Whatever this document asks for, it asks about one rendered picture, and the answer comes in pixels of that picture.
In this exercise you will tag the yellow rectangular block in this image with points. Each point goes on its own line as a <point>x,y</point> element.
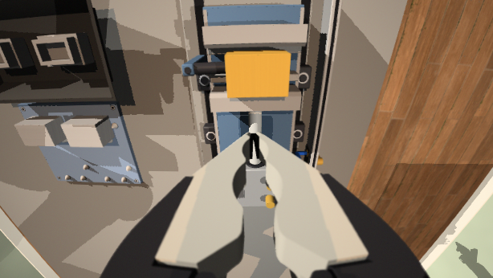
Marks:
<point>259,73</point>

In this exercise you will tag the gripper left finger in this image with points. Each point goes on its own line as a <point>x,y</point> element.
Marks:
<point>197,227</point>

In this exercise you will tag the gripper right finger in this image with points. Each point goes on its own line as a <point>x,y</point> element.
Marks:
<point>319,224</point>

